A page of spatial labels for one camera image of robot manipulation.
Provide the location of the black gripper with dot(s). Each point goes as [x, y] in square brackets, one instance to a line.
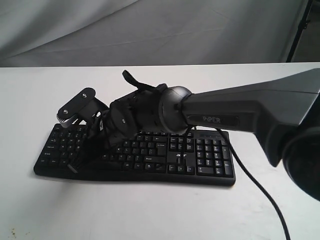
[99, 140]

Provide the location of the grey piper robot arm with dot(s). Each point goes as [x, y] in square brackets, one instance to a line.
[283, 114]

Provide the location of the black acer keyboard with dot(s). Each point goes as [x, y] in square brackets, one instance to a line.
[201, 157]

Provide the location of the grey backdrop cloth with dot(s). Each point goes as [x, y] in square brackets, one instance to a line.
[68, 33]

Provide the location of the black stand pole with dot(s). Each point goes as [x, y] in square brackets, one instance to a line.
[302, 25]

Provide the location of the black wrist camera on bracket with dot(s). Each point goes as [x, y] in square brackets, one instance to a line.
[82, 107]

